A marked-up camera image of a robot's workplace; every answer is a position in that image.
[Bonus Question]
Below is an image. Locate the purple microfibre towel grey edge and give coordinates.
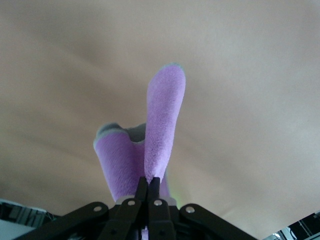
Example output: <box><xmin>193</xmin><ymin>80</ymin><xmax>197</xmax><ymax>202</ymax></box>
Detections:
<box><xmin>92</xmin><ymin>62</ymin><xmax>187</xmax><ymax>240</ymax></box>

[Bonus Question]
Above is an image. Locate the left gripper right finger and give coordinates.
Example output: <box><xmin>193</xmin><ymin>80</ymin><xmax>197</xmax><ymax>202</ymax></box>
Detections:
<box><xmin>148</xmin><ymin>176</ymin><xmax>259</xmax><ymax>240</ymax></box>

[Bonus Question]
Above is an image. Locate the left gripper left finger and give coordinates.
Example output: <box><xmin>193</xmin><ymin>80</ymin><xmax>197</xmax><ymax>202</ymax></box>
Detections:
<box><xmin>34</xmin><ymin>176</ymin><xmax>149</xmax><ymax>240</ymax></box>

